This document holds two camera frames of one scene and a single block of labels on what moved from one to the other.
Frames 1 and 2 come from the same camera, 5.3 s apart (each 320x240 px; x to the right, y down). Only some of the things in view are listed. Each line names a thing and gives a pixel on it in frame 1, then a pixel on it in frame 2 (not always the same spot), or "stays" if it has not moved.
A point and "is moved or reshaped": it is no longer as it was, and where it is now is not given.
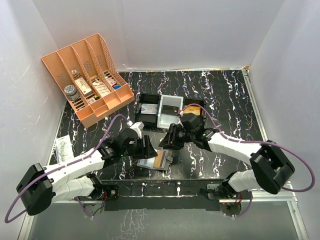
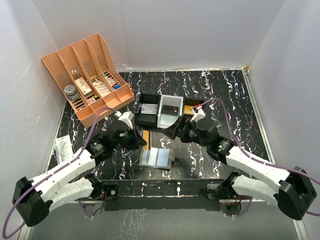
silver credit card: x=149 y=108 stays
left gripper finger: x=146 y=147 to x=134 y=140
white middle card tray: x=165 y=120 stays
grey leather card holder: x=161 y=162 stays
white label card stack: x=101 y=89 stays
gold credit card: x=194 y=109 stays
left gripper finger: x=152 y=152 to x=141 y=141
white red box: x=83 y=86 stays
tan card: x=158 y=158 is moved or reshaped
